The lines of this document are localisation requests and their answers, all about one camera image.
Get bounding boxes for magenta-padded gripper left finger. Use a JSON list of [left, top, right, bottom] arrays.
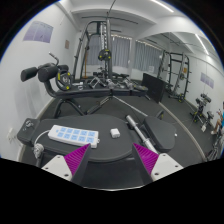
[[40, 142, 93, 186]]

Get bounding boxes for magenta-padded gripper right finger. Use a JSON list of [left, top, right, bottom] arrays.
[[131, 142, 185, 186]]

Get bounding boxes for white charger block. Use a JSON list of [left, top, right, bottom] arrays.
[[109, 127, 122, 139]]

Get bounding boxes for white power strip blue sockets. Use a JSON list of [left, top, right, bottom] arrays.
[[47, 124, 101, 150]]

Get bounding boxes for black padded bench seat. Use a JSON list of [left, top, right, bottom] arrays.
[[143, 114, 178, 154]]

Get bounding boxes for black box with knob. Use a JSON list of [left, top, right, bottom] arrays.
[[16, 117, 42, 147]]

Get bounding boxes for black weight bench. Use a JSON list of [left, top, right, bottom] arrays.
[[19, 51, 150, 119]]

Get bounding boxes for black upright panel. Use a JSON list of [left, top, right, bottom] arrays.
[[141, 72, 168, 104]]

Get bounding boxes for black exercise bike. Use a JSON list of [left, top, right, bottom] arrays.
[[189, 93, 215, 133]]

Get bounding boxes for black weight plate yellow marks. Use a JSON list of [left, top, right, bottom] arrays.
[[55, 69, 73, 92]]

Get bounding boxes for person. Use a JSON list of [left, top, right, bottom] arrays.
[[210, 101, 224, 136]]

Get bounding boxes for black squat rack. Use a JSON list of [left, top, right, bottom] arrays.
[[159, 49, 192, 104]]

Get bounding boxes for black weight plate on rack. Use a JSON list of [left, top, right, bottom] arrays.
[[97, 48, 112, 62]]

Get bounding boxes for grey window curtains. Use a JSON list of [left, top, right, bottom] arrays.
[[85, 33, 164, 73]]

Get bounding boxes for long ceiling light strip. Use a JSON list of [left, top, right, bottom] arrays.
[[149, 0, 175, 14], [194, 33, 210, 56]]

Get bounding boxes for white power strip cable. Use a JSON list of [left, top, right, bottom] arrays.
[[32, 129, 51, 160]]

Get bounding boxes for white wall socket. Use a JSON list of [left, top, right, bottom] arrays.
[[6, 128, 18, 144]]

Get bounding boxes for small purple wall poster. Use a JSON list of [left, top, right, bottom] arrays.
[[199, 72, 215, 89]]

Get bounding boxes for black cable power rack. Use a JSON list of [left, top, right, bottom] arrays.
[[72, 19, 116, 84]]

